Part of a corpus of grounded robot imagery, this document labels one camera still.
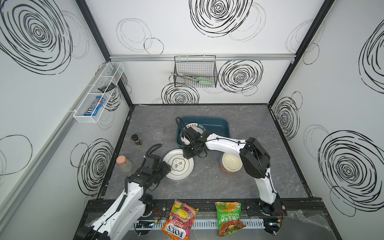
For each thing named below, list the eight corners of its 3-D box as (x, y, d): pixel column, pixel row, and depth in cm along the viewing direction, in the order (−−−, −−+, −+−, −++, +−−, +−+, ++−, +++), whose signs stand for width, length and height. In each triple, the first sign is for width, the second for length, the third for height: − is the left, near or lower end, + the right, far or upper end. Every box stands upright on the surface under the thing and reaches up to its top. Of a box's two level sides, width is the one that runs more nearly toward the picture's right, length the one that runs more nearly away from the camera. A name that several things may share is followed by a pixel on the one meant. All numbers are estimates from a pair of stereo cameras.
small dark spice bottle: (135, 147, 98) (130, 139, 90) (137, 142, 101) (132, 133, 93) (142, 147, 98) (137, 139, 90) (143, 142, 101) (138, 133, 93)
